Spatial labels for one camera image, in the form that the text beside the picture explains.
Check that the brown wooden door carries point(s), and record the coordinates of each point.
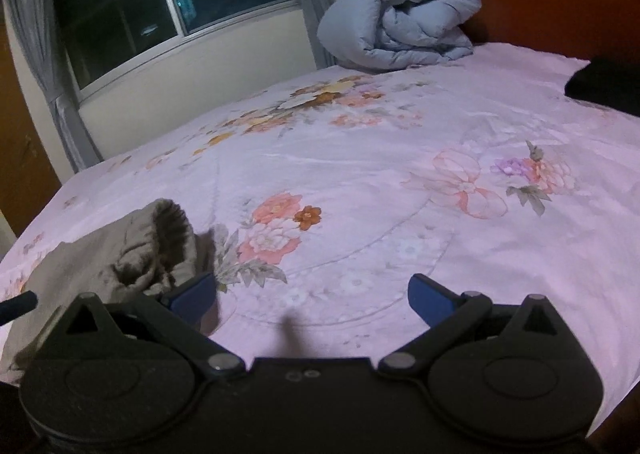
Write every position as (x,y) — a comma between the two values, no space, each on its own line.
(17,158)

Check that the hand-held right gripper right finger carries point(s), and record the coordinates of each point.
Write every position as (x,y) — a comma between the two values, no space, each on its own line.
(430,296)

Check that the pink floral bed sheet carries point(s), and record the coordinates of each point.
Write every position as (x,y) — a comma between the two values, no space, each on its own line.
(400,234)

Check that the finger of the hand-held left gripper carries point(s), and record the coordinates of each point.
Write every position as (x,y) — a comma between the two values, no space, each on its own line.
(20,307)

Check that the blue-grey comforter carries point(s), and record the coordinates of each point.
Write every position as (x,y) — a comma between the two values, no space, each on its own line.
(400,18)

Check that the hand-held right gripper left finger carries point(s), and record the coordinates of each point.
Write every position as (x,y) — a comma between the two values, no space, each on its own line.
(192,296)

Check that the dark cloth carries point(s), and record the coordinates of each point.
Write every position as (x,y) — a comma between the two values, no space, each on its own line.
(607,83)

